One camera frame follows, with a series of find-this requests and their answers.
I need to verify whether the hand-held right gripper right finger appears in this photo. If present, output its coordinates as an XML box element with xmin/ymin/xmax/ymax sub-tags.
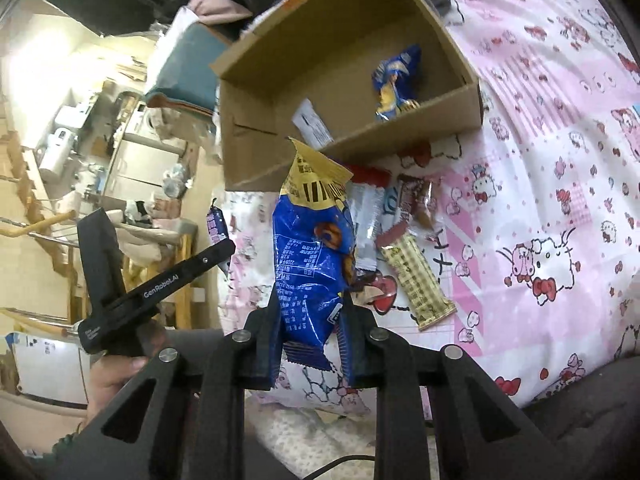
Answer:
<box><xmin>337</xmin><ymin>295</ymin><xmax>571</xmax><ymax>480</ymax></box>

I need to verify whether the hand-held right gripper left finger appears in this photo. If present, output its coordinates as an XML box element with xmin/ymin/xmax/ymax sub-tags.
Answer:
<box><xmin>50</xmin><ymin>305</ymin><xmax>282</xmax><ymax>480</ymax></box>

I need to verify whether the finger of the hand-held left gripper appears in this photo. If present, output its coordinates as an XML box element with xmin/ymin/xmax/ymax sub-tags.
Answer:
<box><xmin>199</xmin><ymin>238</ymin><xmax>237</xmax><ymax>274</ymax></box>

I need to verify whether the purple snack packet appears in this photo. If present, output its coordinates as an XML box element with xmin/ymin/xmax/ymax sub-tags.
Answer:
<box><xmin>206</xmin><ymin>199</ymin><xmax>232</xmax><ymax>277</ymax></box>

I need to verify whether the blue snack packet yellow edge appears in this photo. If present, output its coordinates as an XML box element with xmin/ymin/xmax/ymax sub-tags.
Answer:
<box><xmin>272</xmin><ymin>137</ymin><xmax>358</xmax><ymax>373</ymax></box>

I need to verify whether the beige checkered snack packet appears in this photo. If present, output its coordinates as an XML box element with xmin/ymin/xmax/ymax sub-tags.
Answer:
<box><xmin>376</xmin><ymin>224</ymin><xmax>458</xmax><ymax>332</ymax></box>

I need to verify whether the silver snack packet red end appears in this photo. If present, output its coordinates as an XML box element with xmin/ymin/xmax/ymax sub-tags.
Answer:
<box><xmin>345</xmin><ymin>164</ymin><xmax>392</xmax><ymax>273</ymax></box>

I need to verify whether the brown cardboard box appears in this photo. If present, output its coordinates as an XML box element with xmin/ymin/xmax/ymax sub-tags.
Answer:
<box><xmin>209</xmin><ymin>0</ymin><xmax>484</xmax><ymax>192</ymax></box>

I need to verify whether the blue snack packet yellow figure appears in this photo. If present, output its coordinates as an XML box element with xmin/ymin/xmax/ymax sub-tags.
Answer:
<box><xmin>371</xmin><ymin>44</ymin><xmax>422</xmax><ymax>123</ymax></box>

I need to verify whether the person's left hand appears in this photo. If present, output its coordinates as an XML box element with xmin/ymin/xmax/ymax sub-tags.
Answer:
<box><xmin>86</xmin><ymin>347</ymin><xmax>151</xmax><ymax>426</ymax></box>

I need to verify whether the dark brown small snack packet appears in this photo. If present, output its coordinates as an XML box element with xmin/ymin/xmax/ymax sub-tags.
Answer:
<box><xmin>350</xmin><ymin>267</ymin><xmax>387</xmax><ymax>307</ymax></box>

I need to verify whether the wooden stair railing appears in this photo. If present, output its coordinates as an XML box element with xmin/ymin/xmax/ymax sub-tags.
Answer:
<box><xmin>0</xmin><ymin>130</ymin><xmax>101</xmax><ymax>321</ymax></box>

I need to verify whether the cream knit blanket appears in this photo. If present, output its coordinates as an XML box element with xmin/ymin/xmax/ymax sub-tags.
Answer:
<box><xmin>245</xmin><ymin>395</ymin><xmax>436</xmax><ymax>480</ymax></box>

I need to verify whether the white kitchen appliance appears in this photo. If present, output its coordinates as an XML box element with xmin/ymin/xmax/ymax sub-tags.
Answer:
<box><xmin>37</xmin><ymin>127</ymin><xmax>77</xmax><ymax>183</ymax></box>

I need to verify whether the brown wafer packet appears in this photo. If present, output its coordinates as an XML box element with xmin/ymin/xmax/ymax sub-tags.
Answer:
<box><xmin>397</xmin><ymin>174</ymin><xmax>437</xmax><ymax>228</ymax></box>

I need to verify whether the pink cloth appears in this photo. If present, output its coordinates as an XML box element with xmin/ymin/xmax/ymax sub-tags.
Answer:
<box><xmin>187</xmin><ymin>0</ymin><xmax>255</xmax><ymax>25</ymax></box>

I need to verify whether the pink cartoon printed bedsheet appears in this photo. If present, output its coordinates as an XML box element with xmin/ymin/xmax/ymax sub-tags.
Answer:
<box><xmin>215</xmin><ymin>0</ymin><xmax>640</xmax><ymax>417</ymax></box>

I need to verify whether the black cable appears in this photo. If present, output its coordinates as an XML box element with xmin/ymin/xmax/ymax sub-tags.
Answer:
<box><xmin>304</xmin><ymin>454</ymin><xmax>377</xmax><ymax>480</ymax></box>

